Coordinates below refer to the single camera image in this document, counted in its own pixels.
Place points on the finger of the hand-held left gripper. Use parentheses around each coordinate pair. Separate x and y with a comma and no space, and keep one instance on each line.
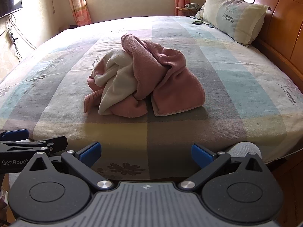
(56,144)
(14,135)

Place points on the grey cloth bundle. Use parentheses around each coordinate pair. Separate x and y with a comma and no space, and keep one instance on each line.
(192,6)

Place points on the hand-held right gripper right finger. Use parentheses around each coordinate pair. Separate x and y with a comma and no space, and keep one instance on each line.
(201,156)

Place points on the pink and white sweater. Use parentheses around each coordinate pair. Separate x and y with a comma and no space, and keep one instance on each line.
(165,80)

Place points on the wooden nightstand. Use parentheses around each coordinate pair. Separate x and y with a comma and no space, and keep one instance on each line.
(185,10)

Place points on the bed with patchwork sheet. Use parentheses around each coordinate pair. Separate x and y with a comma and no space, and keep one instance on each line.
(224,80)

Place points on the white power strip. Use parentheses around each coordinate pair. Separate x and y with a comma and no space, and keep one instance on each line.
(10,37)

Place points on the wall television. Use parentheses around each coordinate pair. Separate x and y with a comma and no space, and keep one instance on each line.
(9,2)

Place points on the black phone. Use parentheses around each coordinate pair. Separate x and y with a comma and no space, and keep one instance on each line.
(197,22)

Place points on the wooden headboard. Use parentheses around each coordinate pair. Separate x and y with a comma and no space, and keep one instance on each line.
(284,16)

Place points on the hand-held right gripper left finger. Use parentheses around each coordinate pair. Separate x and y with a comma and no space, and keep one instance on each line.
(91,153)

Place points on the person's grey trouser leg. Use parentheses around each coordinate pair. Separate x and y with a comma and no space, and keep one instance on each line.
(243,150)

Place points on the large printed pillow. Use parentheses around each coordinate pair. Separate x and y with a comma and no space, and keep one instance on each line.
(232,14)

